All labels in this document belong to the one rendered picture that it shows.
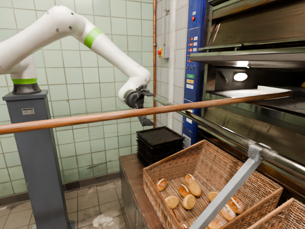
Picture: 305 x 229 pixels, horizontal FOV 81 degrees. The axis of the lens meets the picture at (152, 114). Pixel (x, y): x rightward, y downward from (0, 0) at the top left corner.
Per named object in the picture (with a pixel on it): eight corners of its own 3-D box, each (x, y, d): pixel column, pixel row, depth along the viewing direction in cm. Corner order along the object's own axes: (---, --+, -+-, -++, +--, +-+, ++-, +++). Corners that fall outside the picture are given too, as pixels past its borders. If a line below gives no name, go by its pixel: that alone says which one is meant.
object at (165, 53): (164, 58, 174) (165, 47, 171) (169, 58, 165) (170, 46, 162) (158, 58, 171) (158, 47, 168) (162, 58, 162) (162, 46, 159)
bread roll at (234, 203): (246, 210, 92) (247, 206, 89) (236, 217, 91) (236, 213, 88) (232, 194, 100) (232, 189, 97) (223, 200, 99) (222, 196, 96)
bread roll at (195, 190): (193, 196, 105) (196, 201, 107) (202, 190, 106) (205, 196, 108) (185, 184, 114) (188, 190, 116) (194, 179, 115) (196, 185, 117)
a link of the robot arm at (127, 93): (122, 107, 95) (121, 89, 93) (142, 105, 100) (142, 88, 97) (125, 109, 90) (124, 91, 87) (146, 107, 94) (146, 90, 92)
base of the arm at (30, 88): (19, 89, 123) (17, 80, 121) (44, 87, 129) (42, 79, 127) (9, 96, 100) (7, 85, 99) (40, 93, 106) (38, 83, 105)
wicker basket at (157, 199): (202, 171, 136) (204, 138, 128) (274, 235, 86) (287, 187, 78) (141, 187, 119) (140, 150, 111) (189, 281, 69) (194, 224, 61)
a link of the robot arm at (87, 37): (57, 27, 92) (69, 6, 89) (69, 31, 104) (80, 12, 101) (86, 50, 95) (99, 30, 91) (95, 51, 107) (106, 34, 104)
